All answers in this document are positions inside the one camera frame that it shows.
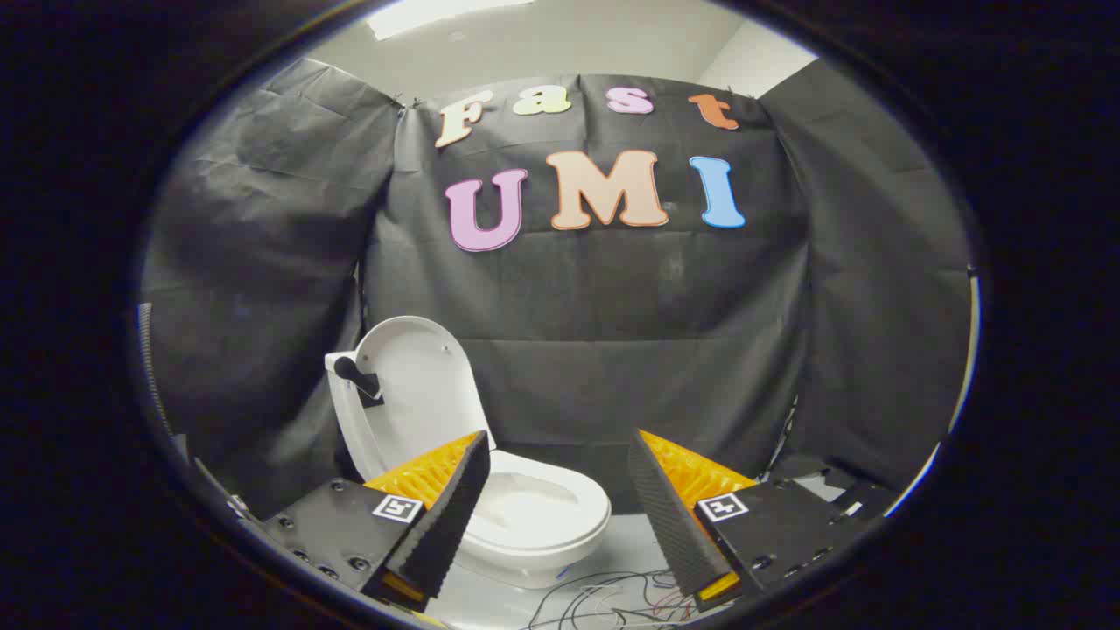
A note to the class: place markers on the white toilet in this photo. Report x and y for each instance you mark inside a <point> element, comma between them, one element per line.
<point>542,525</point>

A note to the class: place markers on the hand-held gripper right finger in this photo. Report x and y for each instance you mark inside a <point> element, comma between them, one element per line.
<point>665,516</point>

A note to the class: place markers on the white toilet lid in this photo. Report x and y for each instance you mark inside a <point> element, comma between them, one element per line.
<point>420,394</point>

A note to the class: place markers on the black backdrop cloth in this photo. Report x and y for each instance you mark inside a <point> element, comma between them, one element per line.
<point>612,306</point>

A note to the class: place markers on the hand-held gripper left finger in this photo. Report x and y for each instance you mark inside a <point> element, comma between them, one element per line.
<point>455,507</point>

